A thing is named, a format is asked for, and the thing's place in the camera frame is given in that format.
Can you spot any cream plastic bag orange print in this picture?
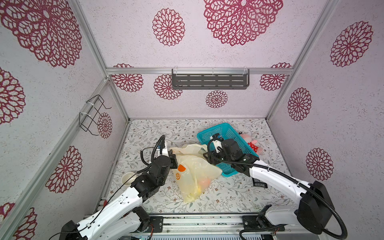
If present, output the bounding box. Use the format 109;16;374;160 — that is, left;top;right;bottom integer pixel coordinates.
171;144;223;203

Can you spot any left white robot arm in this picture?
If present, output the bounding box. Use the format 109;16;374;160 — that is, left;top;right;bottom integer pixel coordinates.
56;135;177;240

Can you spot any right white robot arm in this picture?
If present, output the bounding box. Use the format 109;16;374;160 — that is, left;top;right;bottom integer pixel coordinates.
206;134;348;240

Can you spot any teal plastic basket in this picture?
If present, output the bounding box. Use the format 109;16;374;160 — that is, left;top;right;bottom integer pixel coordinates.
197;123;258;178

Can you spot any pink plush toy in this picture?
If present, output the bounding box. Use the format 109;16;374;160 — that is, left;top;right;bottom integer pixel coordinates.
239;132;264;156

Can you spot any small black packet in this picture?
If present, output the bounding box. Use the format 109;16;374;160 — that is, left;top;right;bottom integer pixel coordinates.
253;178;268;189

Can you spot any white paper cup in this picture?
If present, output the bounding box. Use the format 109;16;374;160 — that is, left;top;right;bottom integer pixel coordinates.
121;172;137;187

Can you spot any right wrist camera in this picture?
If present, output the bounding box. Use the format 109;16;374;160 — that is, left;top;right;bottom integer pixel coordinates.
211;133;224;153

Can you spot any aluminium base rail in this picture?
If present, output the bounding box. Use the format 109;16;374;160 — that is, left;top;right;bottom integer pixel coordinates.
80;212;329;240

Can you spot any grey slotted wall shelf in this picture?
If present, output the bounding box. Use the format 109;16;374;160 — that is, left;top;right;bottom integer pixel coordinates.
171;69;250;90

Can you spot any black wire wall rack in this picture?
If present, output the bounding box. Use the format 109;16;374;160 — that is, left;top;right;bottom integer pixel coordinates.
78;95;111;136

